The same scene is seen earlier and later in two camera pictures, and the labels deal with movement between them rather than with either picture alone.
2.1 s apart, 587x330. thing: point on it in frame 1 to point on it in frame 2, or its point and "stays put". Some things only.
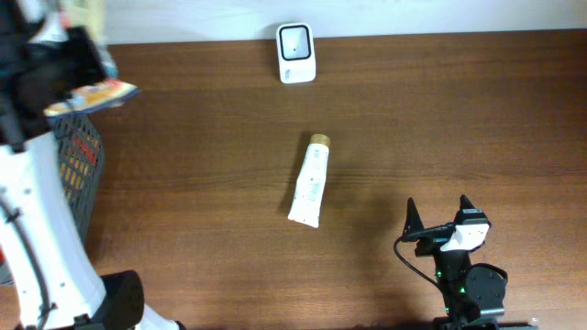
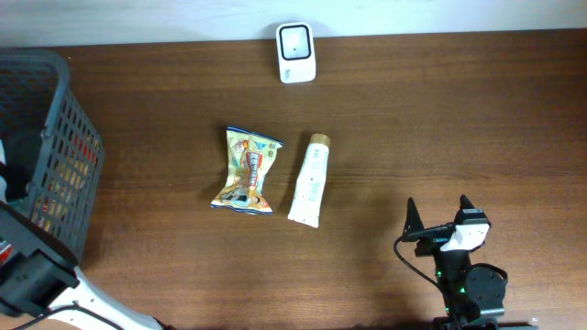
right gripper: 431,241 stays put
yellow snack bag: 89,15 to 249,156
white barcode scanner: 296,52 stays put
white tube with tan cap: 309,192 stays put
